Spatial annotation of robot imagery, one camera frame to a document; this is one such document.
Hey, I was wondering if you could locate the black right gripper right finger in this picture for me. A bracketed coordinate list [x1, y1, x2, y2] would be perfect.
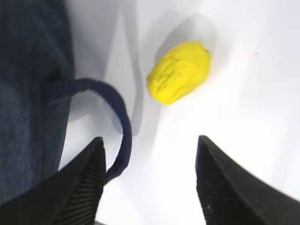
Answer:
[195, 135, 300, 225]

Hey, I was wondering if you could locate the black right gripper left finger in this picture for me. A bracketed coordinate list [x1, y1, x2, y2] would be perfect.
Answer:
[0, 137, 106, 225]

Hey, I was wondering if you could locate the navy blue lunch bag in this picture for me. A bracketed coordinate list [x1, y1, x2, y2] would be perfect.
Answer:
[0, 0, 132, 203]

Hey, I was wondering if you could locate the yellow lemon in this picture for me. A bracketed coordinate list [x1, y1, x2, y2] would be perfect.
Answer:
[147, 41, 211, 105]

